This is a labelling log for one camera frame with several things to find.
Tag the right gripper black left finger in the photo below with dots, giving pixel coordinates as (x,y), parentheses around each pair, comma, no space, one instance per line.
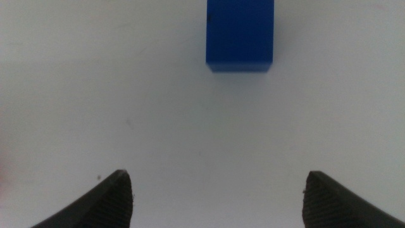
(104,206)

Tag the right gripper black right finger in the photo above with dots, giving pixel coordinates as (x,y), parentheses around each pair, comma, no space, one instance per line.
(332,209)

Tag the blue cube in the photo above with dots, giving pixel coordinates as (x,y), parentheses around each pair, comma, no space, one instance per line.
(240,35)

